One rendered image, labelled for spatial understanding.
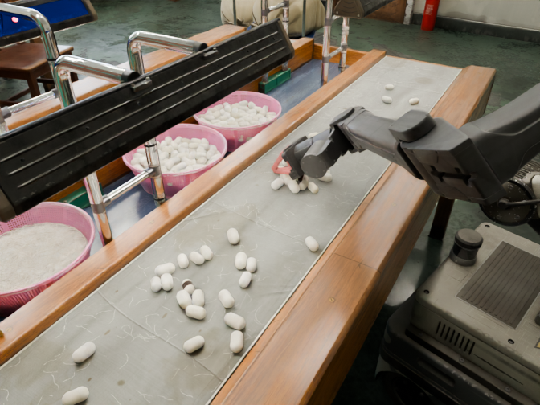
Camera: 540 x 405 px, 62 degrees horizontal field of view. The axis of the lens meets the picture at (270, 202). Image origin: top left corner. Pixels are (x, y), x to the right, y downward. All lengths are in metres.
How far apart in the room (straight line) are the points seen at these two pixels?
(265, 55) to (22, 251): 0.60
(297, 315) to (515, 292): 0.72
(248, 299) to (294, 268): 0.11
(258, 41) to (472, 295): 0.82
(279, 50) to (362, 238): 0.39
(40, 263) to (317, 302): 0.53
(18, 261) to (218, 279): 0.39
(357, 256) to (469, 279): 0.52
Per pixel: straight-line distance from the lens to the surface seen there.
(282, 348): 0.70
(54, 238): 1.03
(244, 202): 1.01
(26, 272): 0.96
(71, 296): 0.84
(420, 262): 2.04
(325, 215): 0.98
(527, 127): 0.51
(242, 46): 0.82
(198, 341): 0.73
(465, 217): 2.37
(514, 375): 1.24
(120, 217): 1.13
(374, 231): 0.91
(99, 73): 0.69
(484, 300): 1.27
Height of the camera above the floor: 1.33
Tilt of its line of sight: 36 degrees down
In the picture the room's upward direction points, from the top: straight up
